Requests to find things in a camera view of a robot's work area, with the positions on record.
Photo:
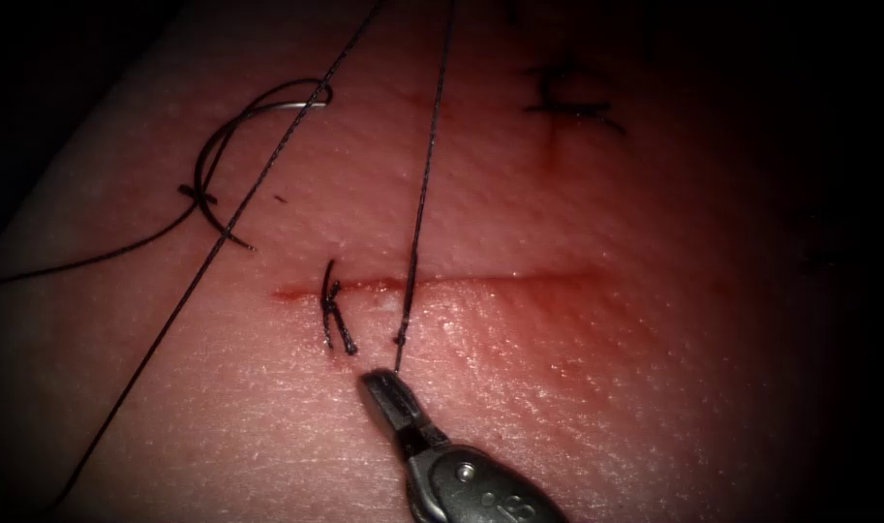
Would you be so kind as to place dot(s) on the right arm needle driver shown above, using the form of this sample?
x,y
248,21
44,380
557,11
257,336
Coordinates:
x,y
478,487

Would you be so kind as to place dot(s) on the right arm needle driver jaw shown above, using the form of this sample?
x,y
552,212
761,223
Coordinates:
x,y
377,403
401,407

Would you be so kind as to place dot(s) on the black thread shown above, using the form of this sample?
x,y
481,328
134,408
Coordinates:
x,y
425,174

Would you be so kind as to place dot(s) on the black stitching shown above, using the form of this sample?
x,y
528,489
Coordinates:
x,y
558,107
331,309

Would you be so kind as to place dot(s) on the tissue pad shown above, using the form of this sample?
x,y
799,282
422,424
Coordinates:
x,y
558,327

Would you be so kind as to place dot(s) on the curved steel needle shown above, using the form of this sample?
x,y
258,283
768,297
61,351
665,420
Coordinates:
x,y
202,190

